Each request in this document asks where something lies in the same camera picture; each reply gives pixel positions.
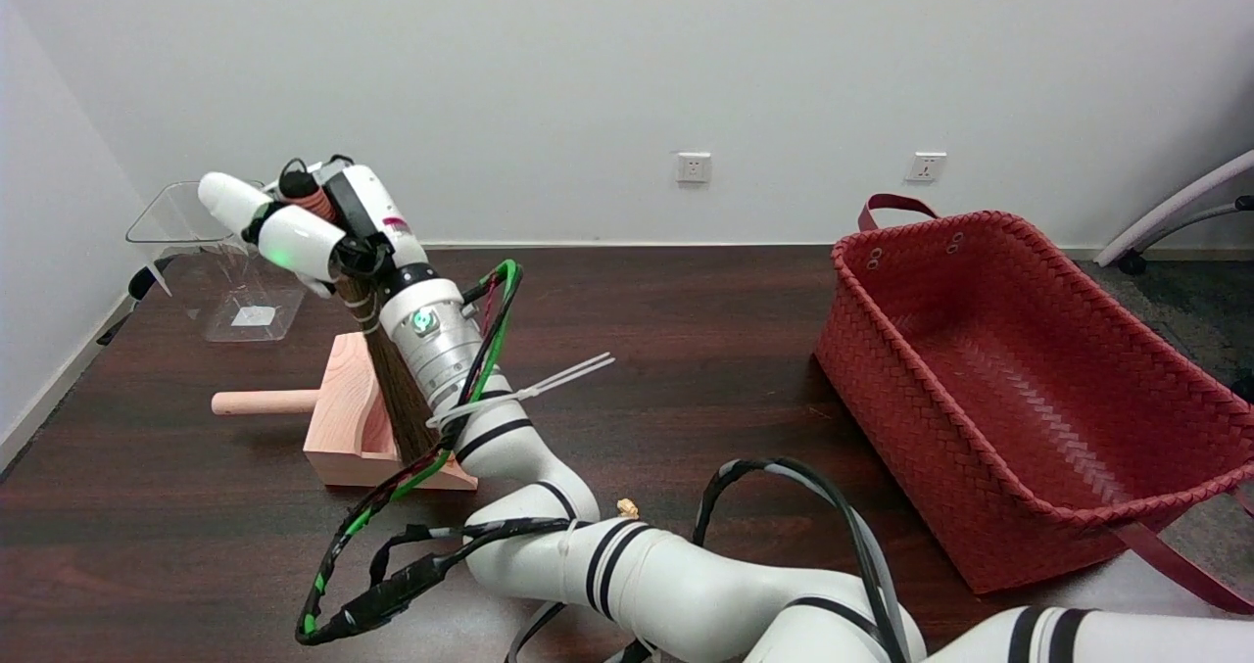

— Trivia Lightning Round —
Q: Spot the black white hose loop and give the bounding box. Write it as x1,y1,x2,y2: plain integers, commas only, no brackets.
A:
505,599,657,663

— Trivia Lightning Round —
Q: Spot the clear plastic container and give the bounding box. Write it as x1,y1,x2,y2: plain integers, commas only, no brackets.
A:
125,180,307,343

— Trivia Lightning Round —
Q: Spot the office chair base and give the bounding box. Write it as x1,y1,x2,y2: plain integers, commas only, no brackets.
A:
1095,149,1254,274

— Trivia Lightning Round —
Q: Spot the black table clamp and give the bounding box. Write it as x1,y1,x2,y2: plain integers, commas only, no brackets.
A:
96,255,179,347

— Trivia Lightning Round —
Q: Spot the white zip tie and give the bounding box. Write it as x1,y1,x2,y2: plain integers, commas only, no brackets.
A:
509,353,610,400
426,359,616,429

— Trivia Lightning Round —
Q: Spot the red woven basket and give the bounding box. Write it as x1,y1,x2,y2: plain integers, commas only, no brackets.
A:
815,193,1254,615

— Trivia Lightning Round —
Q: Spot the pink wooden dustpan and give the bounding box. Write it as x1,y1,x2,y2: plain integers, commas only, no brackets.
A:
211,330,481,493

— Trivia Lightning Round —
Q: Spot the green black cable bundle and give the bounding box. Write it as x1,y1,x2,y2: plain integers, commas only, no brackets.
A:
296,259,589,646

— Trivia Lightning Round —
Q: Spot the brown straw hand broom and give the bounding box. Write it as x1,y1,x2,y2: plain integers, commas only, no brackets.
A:
279,159,442,468

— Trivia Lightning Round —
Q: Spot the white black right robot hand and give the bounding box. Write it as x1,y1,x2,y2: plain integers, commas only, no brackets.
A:
198,156,437,302

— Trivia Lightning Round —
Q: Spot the black grey cable loop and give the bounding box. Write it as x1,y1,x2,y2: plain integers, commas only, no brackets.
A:
691,457,912,663

